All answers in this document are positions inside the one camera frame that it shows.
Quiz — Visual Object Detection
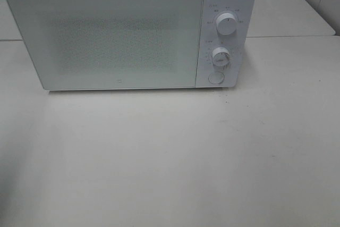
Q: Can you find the white microwave door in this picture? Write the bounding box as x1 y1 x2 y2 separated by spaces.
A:
7 0 202 90

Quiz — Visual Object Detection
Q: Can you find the white door release button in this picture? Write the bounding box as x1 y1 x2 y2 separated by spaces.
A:
208 72 224 85

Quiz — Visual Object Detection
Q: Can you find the white power knob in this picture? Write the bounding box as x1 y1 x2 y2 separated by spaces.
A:
215 11 238 36

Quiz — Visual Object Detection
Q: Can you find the white timer knob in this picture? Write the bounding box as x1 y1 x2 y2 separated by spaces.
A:
211 47 231 67

